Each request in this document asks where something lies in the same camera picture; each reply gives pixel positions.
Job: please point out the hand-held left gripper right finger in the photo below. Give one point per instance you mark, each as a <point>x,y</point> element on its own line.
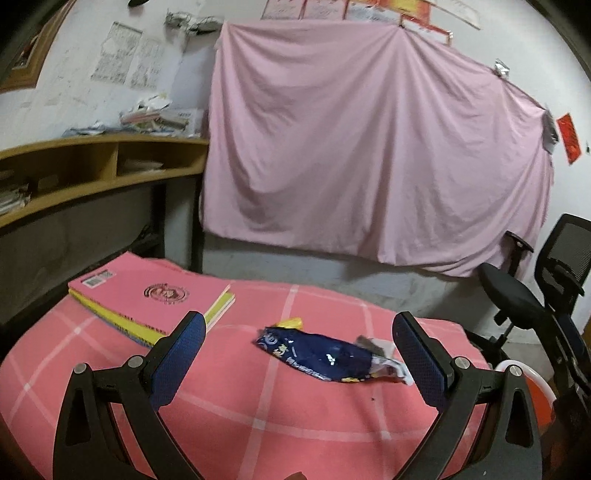
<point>418,360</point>

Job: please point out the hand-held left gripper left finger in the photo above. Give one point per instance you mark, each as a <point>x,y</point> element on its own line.
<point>180,360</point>

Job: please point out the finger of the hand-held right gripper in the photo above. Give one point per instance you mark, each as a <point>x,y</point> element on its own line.
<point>575,339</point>

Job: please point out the orange bucket with white rim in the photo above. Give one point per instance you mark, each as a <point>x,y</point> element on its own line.
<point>545,406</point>

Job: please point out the blue snack bag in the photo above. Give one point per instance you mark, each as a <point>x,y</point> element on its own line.
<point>314,355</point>

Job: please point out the blue book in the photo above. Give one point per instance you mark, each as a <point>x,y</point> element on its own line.
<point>141,340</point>

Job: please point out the yellow book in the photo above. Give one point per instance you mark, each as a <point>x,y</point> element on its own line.
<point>220,308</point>

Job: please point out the pink book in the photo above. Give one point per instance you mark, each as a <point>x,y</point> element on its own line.
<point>152,295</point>

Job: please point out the black office chair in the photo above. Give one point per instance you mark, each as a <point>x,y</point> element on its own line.
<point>508,290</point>

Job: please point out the pink checked blanket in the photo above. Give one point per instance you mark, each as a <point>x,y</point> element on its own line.
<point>277,415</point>

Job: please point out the papers in shelf cubby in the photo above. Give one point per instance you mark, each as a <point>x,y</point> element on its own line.
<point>138,165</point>

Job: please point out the pink hanging bed sheet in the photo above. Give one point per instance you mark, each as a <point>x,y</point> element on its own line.
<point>369,161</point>

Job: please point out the stack of old papers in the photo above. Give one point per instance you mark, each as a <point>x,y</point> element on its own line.
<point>14,198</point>

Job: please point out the wooden shelf desk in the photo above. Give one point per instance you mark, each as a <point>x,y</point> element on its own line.
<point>69,147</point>

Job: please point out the pile of loose papers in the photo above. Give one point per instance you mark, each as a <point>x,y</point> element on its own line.
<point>143,115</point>

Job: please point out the silver clip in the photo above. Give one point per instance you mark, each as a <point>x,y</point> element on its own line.
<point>502,68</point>

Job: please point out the black hanging pouch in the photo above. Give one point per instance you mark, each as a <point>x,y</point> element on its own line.
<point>138,2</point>

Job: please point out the red paper wall decoration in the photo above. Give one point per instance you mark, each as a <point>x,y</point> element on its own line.
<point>569,138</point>

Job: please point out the small printed wall sheet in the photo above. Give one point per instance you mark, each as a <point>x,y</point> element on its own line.
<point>147,64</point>

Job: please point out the large printed wall sheet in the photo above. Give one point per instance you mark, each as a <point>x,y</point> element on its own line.
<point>115,53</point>

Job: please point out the wooden frame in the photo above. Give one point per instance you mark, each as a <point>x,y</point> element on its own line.
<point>23,74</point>

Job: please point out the group of wall certificates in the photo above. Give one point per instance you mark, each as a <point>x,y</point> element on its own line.
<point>369,11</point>

